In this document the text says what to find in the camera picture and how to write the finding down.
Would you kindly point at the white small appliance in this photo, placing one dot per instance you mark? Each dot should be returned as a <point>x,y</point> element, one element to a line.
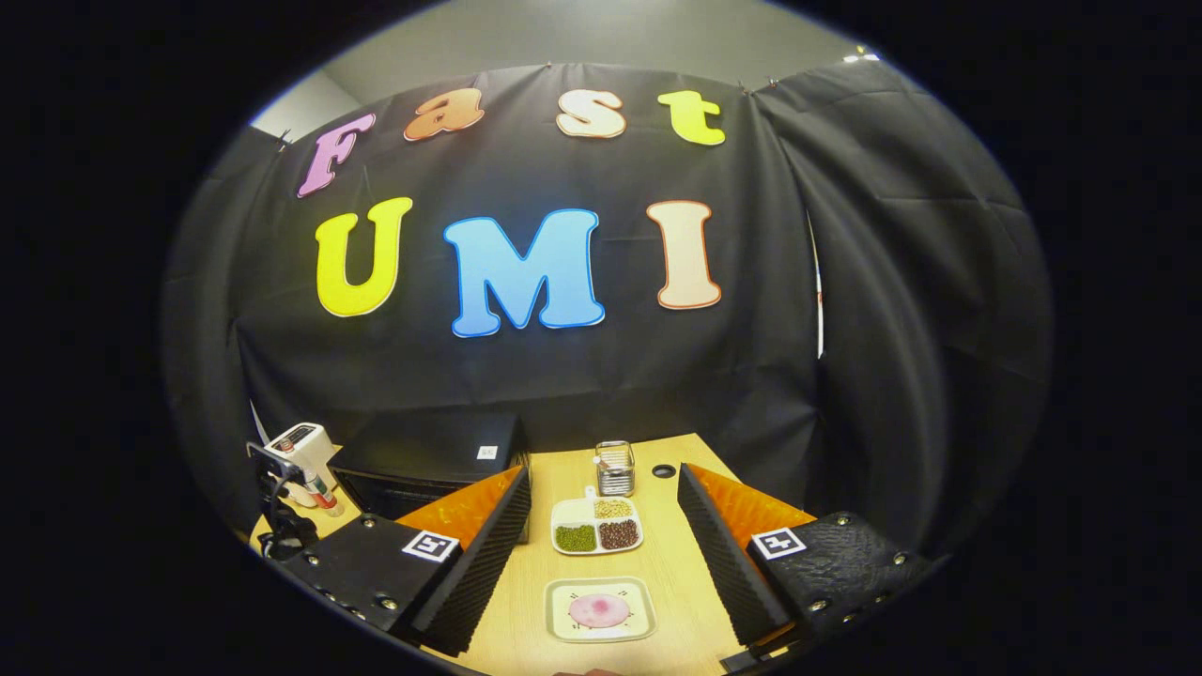
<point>310,446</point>

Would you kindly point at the small red-capped bottle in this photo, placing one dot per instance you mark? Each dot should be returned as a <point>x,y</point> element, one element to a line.
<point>324,496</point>

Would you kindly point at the black electric oven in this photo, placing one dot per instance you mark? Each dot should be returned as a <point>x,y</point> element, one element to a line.
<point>423,451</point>

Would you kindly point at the yellow soybeans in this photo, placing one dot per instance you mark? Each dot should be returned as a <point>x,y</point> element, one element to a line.
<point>613,508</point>

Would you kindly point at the pink ham slice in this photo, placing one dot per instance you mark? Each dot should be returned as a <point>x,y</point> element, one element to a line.
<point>599,610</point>

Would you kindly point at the dark red beans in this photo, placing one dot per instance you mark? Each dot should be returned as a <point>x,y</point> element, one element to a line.
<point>619,534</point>

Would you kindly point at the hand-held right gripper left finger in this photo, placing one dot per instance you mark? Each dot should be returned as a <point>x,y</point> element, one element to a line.
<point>479,573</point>

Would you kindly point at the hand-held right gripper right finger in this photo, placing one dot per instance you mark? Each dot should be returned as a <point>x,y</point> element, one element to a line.
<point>728,563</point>

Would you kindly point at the black backdrop cloth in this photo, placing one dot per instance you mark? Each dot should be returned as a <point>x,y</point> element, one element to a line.
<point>817,235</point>

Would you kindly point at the white divided tray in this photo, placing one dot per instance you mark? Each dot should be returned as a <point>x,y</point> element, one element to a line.
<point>568,512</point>

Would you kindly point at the green mung beans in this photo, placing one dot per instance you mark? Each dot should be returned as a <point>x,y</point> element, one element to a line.
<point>575,538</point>

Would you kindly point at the small ceiling spotlights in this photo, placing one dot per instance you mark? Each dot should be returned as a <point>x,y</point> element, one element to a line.
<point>860,57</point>

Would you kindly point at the cream square plate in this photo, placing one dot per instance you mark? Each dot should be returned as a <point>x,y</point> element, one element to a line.
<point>559,620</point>

